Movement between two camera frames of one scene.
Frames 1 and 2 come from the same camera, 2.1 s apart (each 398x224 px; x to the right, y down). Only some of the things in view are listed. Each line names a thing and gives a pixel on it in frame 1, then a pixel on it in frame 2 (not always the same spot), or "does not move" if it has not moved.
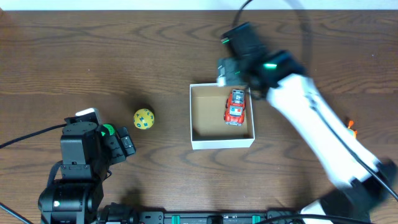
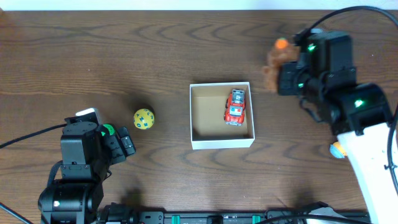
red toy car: x=235 y=107 does not move
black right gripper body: x=233 y=71 -> x=295 y=82
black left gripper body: x=119 y=144 does not move
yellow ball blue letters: x=143 y=119 does not move
